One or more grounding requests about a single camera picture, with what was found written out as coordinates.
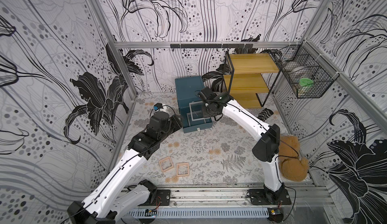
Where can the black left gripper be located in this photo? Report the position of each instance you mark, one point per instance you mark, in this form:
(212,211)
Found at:
(176,122)

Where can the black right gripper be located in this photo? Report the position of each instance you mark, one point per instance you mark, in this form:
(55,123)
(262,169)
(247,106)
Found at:
(204,94)

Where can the grey brooch box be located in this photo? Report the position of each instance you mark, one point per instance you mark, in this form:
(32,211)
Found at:
(197,118)
(196,106)

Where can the teal drawer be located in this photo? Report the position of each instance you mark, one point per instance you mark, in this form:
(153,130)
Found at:
(186,128)

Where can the pink brooch box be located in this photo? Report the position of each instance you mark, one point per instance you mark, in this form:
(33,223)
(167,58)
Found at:
(166,164)
(182,169)

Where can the teal drawer cabinet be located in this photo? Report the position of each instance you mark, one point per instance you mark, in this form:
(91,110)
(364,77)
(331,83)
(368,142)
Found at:
(187,89)

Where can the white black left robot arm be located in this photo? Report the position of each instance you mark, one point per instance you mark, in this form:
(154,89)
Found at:
(106,205)

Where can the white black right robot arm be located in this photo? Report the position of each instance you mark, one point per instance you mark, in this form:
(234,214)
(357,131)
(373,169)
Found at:
(267,137)

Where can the wooden metal shelf rack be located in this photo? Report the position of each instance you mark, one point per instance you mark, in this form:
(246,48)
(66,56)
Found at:
(250,78)

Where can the black white striped sock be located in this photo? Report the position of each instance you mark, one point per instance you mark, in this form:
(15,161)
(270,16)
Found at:
(265,114)

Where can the small circuit board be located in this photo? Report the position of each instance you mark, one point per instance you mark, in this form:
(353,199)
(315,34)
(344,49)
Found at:
(150,213)

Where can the green lid in basket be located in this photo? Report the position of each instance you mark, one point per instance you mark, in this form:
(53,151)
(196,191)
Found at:
(306,82)

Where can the white bowl in basket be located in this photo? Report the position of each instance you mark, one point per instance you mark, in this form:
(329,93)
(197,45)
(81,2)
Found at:
(298,70)

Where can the brown teddy bear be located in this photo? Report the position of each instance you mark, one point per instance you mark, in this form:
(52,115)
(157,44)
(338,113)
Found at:
(292,165)

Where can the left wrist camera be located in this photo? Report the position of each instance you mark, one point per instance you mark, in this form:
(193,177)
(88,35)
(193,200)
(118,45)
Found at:
(159,107)

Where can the black bar on rail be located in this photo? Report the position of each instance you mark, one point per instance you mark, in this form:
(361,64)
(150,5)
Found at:
(208,45)

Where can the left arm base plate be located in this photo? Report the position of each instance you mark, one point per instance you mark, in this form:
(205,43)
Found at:
(160,197)

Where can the black wire basket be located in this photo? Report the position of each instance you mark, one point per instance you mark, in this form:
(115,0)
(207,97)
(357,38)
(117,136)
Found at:
(294,56)

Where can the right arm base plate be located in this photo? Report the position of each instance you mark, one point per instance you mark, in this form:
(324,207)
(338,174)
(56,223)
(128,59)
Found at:
(266,196)

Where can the grey slotted cable duct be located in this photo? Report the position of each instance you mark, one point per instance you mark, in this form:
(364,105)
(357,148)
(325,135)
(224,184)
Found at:
(203,213)

